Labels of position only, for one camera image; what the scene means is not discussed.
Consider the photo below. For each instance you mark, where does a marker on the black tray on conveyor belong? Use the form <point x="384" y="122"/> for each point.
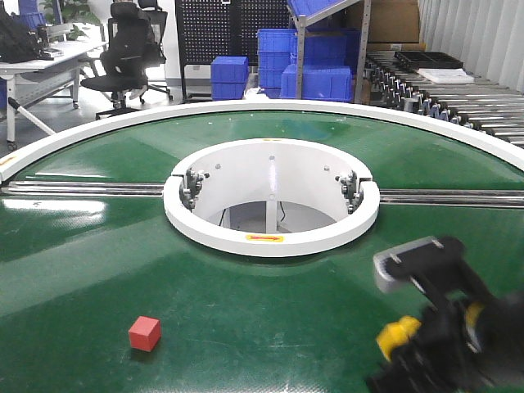
<point x="427" y="60"/>

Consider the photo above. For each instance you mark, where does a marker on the white desk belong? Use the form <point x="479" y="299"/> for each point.
<point x="30" y="82"/>

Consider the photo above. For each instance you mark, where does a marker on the yellow toy building block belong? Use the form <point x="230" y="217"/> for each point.
<point x="396" y="334"/>

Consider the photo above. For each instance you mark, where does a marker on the roller conveyor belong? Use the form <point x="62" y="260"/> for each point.
<point x="482" y="105"/>

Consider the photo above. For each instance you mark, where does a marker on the stacked blue bins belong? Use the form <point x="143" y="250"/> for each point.
<point x="329" y="64"/>

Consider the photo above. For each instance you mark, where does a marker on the small blue bin on floor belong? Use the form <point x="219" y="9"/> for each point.
<point x="228" y="77"/>

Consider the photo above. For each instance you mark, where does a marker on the green potted plant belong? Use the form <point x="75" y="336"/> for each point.
<point x="75" y="12"/>

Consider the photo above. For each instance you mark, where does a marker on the brown cardboard box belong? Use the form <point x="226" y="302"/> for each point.
<point x="394" y="25"/>

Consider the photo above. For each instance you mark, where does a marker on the red cube block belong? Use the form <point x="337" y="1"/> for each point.
<point x="144" y="333"/>

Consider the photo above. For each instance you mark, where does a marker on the black office chair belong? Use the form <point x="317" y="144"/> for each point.
<point x="135" y="31"/>

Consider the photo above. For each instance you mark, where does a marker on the black backpack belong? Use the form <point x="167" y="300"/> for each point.
<point x="17" y="43"/>

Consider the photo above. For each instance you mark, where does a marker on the white outer conveyor rim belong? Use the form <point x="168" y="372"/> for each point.
<point x="16" y="161"/>

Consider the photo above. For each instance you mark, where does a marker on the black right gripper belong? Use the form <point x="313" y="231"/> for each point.
<point x="467" y="346"/>

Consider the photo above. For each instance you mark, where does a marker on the tilted blue bin on rack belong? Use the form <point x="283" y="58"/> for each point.
<point x="309" y="7"/>

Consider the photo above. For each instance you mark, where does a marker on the white foam sheet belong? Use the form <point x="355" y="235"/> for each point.
<point x="446" y="76"/>

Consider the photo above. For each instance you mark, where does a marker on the grey wrist camera mount right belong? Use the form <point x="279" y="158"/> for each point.
<point x="395" y="266"/>

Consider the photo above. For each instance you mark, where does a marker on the grey metal shelf rack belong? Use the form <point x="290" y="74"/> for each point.
<point x="302" y="23"/>

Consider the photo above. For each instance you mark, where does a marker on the black perforated pegboard panel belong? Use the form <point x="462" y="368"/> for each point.
<point x="210" y="28"/>

